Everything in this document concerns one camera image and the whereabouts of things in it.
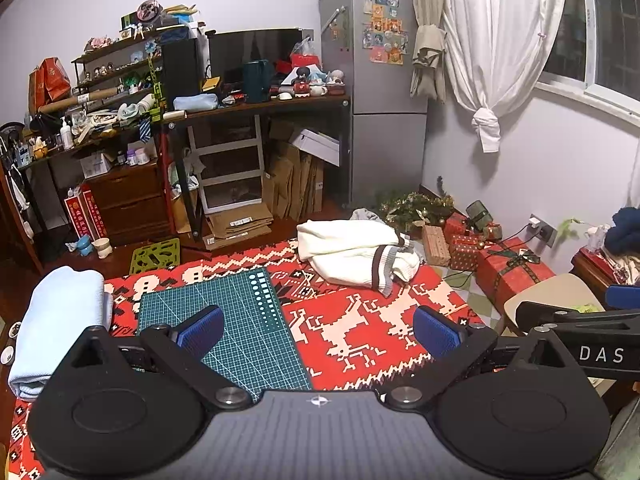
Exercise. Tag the large red gift box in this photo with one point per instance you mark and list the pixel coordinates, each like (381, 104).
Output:
(515, 272)

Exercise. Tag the wooden drawer cabinet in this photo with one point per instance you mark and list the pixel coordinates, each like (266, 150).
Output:
(130, 205)

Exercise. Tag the stack of flattened cardboard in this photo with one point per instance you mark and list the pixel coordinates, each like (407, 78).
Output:
(290, 185)

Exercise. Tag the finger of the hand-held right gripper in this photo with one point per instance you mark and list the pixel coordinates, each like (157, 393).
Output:
(545, 319)
(622, 296)

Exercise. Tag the dark shelf rack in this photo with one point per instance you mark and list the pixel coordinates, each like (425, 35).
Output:
(115, 47)

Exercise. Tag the red and white box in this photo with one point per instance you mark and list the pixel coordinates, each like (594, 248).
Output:
(85, 215)

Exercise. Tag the dark metal desk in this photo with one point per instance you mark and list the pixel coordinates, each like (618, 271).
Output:
(280, 106)

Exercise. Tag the cluster of fridge magnets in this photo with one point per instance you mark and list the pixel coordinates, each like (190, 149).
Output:
(385, 25)

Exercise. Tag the dark green kettle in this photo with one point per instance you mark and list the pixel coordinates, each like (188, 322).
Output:
(257, 82)

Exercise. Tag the white ceramic cup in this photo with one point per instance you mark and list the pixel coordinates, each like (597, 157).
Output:
(102, 248)

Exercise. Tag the grey garment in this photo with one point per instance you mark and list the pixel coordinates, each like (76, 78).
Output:
(367, 214)

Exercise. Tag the black monitor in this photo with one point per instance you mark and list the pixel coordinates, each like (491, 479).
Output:
(260, 47)

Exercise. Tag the brown gift box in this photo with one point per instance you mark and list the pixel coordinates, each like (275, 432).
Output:
(435, 246)

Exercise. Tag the long cardboard tube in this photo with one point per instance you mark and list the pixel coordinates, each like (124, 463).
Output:
(75, 100)

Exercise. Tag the small red gift box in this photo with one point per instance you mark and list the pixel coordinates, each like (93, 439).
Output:
(463, 255)

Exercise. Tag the silver refrigerator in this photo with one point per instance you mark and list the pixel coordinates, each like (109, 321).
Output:
(390, 150)

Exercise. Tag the red patterned blanket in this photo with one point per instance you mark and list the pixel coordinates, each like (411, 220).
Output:
(350, 310)

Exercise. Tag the dark blue cloth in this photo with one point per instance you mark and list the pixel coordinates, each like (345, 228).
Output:
(627, 230)

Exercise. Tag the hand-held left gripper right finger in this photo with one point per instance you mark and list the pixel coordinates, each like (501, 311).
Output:
(435, 332)

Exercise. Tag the wall socket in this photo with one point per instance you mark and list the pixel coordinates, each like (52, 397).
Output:
(542, 230)

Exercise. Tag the white cardboard box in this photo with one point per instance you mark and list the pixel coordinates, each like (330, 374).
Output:
(315, 146)

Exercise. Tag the small green plant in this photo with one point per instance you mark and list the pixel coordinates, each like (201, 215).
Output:
(570, 226)

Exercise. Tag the blue striped necktie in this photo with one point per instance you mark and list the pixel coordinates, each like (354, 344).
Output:
(145, 130)

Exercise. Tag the white pump bottle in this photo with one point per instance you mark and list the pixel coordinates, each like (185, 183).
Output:
(66, 136)

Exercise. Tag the green plastic grid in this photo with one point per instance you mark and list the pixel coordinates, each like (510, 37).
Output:
(155, 256)

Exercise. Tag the folded light blue towel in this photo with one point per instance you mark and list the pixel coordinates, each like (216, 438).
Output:
(60, 320)

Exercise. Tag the cream knit vest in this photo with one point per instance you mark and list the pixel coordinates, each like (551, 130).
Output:
(345, 250)

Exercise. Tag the orange paper bag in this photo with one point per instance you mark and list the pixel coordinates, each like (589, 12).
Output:
(50, 82)

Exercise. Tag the tinsel christmas wreath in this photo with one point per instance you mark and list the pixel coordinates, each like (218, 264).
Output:
(415, 205)

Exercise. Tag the window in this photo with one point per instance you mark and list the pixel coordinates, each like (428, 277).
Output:
(615, 20)

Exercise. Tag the light blue pouch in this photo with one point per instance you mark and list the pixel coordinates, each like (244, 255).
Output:
(195, 102)

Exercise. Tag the small white dish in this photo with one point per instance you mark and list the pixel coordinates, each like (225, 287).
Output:
(5, 356)
(15, 330)

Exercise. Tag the green cutting mat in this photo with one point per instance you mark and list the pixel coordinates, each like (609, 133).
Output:
(250, 345)

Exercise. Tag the white curtain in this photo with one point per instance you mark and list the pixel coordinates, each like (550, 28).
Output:
(490, 35)

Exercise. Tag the black computer tower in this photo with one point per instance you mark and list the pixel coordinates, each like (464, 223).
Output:
(182, 75)

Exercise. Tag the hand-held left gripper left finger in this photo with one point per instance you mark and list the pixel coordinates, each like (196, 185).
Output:
(200, 331)

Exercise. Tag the beige chair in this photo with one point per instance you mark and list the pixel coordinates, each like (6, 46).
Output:
(550, 292)

